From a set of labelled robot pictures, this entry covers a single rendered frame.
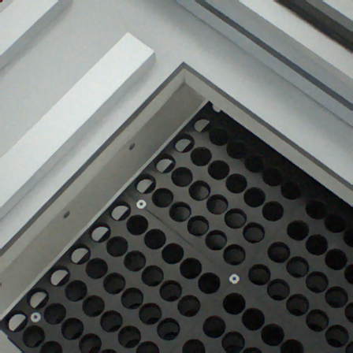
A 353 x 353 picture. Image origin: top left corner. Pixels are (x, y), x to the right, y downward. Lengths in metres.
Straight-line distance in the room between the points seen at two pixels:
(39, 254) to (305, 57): 0.22
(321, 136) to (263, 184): 0.06
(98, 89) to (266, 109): 0.10
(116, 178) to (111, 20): 0.11
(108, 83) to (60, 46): 0.05
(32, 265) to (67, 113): 0.12
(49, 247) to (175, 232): 0.10
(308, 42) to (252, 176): 0.10
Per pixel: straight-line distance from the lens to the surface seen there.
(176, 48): 0.59
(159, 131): 0.66
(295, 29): 0.54
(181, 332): 0.57
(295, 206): 0.59
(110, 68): 0.57
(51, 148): 0.55
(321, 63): 0.53
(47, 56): 0.60
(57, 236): 0.64
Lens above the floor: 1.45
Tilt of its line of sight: 66 degrees down
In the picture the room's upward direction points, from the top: 8 degrees counter-clockwise
